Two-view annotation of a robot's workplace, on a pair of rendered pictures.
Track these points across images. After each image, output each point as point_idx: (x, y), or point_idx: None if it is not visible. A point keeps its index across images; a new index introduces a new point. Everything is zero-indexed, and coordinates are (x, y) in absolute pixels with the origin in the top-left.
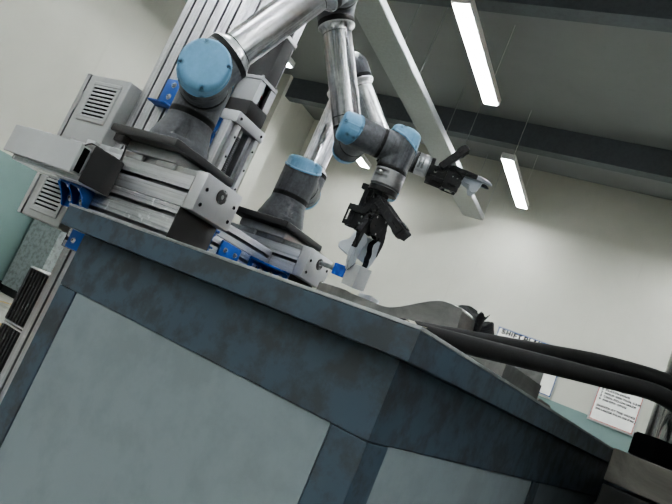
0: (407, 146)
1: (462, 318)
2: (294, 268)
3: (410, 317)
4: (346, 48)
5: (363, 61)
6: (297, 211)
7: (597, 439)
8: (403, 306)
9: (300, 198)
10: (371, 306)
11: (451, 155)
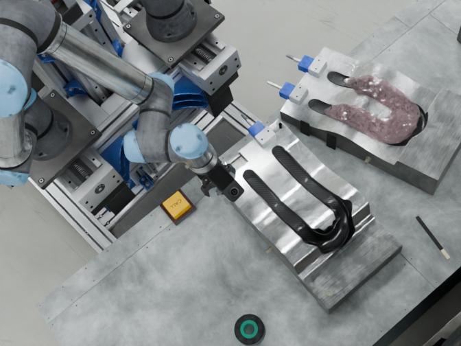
0: (192, 159)
1: (298, 266)
2: (203, 88)
3: (269, 243)
4: (75, 62)
5: None
6: (176, 24)
7: (457, 268)
8: (263, 234)
9: (170, 14)
10: (246, 217)
11: None
